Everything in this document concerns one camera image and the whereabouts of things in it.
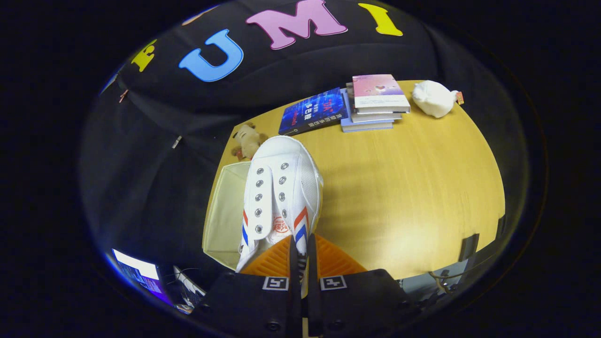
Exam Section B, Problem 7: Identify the beige fabric storage box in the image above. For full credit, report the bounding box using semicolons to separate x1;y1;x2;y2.
202;161;252;270

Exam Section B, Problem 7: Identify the white canvas shoe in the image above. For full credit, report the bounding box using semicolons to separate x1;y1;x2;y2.
235;135;324;274

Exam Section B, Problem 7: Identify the brown plush toy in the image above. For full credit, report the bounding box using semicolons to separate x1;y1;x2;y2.
231;123;268;161

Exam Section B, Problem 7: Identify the black backdrop cloth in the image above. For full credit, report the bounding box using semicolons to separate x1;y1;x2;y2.
80;0;517;282

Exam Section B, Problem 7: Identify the laptop screen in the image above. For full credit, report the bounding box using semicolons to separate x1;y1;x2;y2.
112;249;172;306

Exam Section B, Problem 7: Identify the light blue book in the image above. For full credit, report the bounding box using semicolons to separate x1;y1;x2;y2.
340;89;395;133

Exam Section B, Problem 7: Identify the grey book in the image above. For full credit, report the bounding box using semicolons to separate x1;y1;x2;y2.
346;83;403;123

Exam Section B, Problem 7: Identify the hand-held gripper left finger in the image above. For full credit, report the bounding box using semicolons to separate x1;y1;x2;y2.
193;235;303;338

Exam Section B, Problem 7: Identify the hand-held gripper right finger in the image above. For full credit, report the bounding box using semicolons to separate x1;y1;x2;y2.
303;233;418;338

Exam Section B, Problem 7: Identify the white plush toy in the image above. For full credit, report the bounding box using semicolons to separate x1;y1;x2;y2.
412;80;465;118

